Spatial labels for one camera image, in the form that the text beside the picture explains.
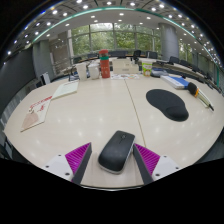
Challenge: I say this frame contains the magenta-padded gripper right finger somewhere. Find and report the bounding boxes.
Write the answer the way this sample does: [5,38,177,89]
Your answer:
[132,143,183,186]

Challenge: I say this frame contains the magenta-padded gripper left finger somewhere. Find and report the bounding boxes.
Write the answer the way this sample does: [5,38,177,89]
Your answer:
[42,142,93,186]

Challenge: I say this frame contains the black computer mouse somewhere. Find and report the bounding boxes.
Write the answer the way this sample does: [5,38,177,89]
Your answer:
[97,130,136,175]

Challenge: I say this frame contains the black mouse pad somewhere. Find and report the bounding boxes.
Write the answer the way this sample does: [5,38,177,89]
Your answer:
[145,88,190,123]

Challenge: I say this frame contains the red and white pamphlet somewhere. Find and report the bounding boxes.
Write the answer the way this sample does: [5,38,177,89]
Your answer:
[20,95,54,133]

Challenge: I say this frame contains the white booklet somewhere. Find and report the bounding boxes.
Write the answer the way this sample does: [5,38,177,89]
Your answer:
[51,80,80,101]

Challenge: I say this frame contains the blue and white book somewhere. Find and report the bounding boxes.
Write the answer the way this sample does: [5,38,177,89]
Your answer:
[160,75,190,90]

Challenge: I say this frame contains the black handheld microphone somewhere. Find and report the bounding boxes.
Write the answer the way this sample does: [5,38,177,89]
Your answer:
[187,82,215,112]

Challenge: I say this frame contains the white standing board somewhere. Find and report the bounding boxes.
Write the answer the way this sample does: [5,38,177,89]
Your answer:
[40,71,52,86]

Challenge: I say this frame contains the white paper cup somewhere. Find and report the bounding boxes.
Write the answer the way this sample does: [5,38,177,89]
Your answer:
[75,63,88,82]

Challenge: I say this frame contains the colourful printed leaflet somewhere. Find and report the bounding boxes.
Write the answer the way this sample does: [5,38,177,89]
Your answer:
[110,73,140,80]

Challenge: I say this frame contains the white lidded mug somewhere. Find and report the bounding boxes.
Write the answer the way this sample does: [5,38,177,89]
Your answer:
[87,63,101,80]

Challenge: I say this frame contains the dark conference desk device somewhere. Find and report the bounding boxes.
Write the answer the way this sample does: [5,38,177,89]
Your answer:
[150,68,169,78]

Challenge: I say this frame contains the green printed drink cup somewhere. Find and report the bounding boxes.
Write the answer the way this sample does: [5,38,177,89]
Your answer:
[141,59,154,78]

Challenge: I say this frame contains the red drink bottle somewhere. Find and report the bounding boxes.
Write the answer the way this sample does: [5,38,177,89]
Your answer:
[98,49,111,79]

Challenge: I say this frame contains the white cardboard box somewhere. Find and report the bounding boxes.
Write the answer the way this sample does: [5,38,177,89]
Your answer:
[111,58,140,75]

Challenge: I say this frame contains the long curved conference desk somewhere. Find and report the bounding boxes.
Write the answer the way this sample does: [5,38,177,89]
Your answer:
[66,54,221,94]

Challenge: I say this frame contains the dark office chairs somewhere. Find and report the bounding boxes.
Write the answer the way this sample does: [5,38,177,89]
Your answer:
[73,49,222,88]

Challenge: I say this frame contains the ceiling lights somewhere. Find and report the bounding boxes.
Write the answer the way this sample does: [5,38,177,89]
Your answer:
[6,0,216,58]

